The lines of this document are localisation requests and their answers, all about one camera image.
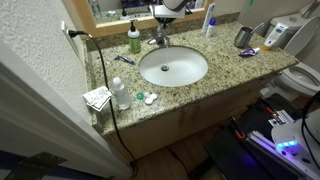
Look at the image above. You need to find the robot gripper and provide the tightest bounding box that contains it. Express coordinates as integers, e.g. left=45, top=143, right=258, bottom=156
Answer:
left=148, top=4, right=187, bottom=30

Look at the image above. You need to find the chrome faucet handle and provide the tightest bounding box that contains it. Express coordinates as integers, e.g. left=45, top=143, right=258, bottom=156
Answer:
left=155, top=25, right=167, bottom=40

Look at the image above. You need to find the wooden framed mirror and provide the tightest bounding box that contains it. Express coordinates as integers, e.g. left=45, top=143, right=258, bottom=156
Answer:
left=72, top=0, right=215, bottom=38

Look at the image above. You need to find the green soap pump bottle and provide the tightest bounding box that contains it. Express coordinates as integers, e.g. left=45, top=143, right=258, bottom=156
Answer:
left=127, top=19, right=142, bottom=54

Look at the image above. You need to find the tall white standing tube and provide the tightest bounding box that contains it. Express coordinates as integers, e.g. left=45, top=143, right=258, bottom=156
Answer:
left=201, top=2, right=216, bottom=34

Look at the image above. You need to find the small white bottle blue cap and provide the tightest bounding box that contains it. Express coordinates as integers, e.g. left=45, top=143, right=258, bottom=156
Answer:
left=205, top=17, right=217, bottom=39

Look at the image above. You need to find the white oval sink basin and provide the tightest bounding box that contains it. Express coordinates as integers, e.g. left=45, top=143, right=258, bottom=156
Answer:
left=138, top=45, right=209, bottom=88

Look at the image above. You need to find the blue razor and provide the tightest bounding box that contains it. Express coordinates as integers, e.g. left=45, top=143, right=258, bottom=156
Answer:
left=114, top=54, right=136, bottom=66

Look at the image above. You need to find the metal cup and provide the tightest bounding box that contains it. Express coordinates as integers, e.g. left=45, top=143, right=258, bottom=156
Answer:
left=233, top=26, right=254, bottom=50

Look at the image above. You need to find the white contact lens case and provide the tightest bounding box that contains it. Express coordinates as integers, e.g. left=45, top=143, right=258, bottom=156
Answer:
left=143, top=92, right=159, bottom=106

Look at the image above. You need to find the clear plastic bottle white cap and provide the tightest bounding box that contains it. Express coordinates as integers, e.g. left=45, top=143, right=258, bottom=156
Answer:
left=110, top=76, right=133, bottom=111

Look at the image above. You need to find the purple toothpaste tube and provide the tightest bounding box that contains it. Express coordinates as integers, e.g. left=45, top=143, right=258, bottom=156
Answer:
left=238, top=46, right=262, bottom=57

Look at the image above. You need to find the blue white toothbrush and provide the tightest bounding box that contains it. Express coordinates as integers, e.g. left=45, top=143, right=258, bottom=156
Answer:
left=249, top=22, right=267, bottom=36

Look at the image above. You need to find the beige vanity cabinet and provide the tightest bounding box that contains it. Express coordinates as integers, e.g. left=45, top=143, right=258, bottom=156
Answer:
left=99, top=70, right=288, bottom=162

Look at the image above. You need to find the white tube yellow cap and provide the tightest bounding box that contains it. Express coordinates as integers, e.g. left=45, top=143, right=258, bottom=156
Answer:
left=261, top=22, right=290, bottom=52

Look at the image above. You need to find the orange clamp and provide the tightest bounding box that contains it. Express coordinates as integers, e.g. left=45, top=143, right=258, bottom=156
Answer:
left=264, top=105, right=278, bottom=117
left=232, top=127, right=247, bottom=141

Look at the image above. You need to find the white toilet bowl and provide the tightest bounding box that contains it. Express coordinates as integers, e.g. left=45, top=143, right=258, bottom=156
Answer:
left=259, top=61, right=320, bottom=102

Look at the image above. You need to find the black robot cart platform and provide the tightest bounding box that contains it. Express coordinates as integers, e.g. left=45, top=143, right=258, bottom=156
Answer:
left=203, top=93, right=320, bottom=180

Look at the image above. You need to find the white door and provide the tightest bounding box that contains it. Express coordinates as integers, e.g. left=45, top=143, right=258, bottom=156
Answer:
left=0, top=41, right=133, bottom=180

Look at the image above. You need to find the dark door hinge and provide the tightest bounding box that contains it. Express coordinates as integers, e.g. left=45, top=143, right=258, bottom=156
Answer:
left=2, top=151, right=68, bottom=180

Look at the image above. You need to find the black power cable with plug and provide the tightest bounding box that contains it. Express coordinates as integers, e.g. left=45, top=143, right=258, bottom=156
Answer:
left=67, top=29, right=140, bottom=178

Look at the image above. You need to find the white wall outlet plate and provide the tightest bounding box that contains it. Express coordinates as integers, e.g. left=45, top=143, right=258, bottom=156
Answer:
left=60, top=20, right=82, bottom=57

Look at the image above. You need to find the aluminium bracket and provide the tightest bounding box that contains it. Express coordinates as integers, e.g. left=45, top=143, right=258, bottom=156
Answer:
left=267, top=109, right=295, bottom=128

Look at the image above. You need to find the aluminium frame rail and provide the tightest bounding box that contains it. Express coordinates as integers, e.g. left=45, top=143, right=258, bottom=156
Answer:
left=245, top=129, right=303, bottom=176

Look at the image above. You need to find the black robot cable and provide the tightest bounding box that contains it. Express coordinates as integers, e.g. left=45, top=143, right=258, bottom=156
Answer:
left=300, top=89, right=320, bottom=169

